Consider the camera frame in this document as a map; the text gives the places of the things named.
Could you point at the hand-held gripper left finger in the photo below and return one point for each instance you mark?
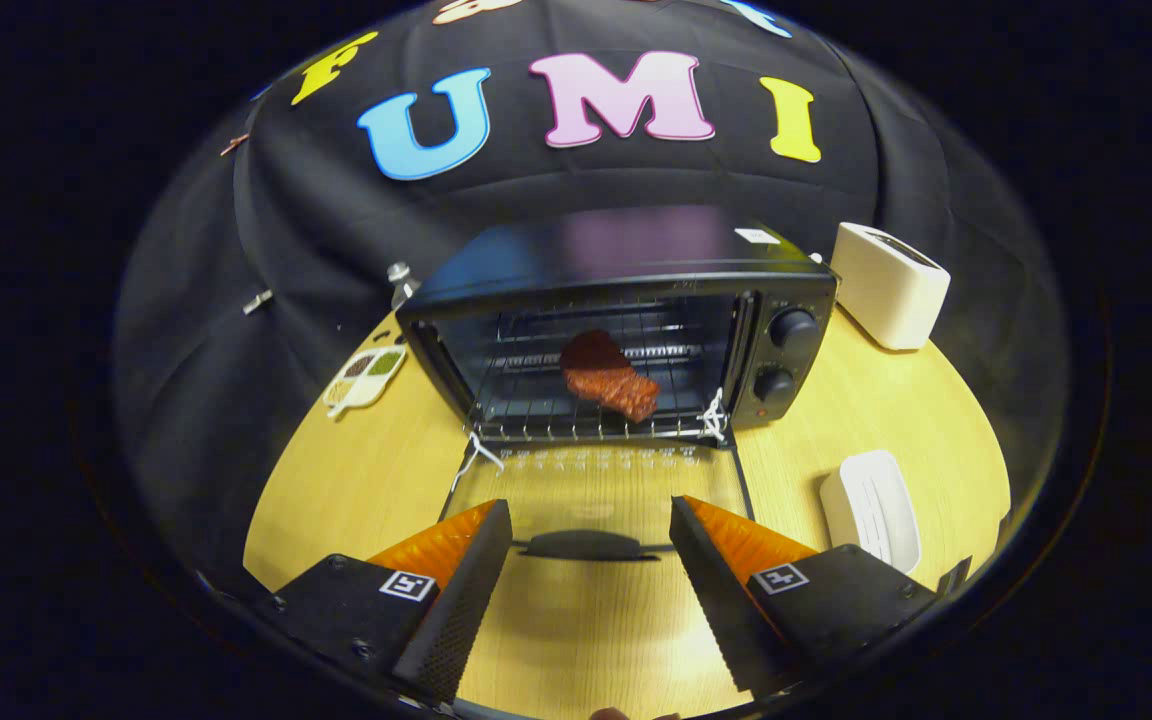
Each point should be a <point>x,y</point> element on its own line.
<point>461,610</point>

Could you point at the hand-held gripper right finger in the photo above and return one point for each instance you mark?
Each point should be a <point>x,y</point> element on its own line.
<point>721,610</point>

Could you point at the brown steak piece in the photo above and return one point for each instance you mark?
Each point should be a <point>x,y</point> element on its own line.
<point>606,380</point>

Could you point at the black toaster oven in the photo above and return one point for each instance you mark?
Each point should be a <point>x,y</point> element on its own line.
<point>616,250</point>

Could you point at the white slot toaster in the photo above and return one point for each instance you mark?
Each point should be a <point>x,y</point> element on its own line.
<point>886,295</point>

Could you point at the white ribbed tray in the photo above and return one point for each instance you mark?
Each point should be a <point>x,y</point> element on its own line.
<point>871,505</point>

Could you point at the divided condiment dish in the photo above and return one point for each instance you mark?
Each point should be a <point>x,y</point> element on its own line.
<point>366,375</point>

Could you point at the glass shaker bottle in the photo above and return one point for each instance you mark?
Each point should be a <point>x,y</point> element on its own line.
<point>400,285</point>

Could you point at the silver cloth clip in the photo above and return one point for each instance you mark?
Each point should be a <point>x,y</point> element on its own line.
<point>256,301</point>

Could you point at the red cloth clip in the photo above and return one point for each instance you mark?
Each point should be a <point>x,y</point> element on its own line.
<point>234,145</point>

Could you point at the black plastic bracket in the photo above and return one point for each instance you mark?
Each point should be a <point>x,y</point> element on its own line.
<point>956,577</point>

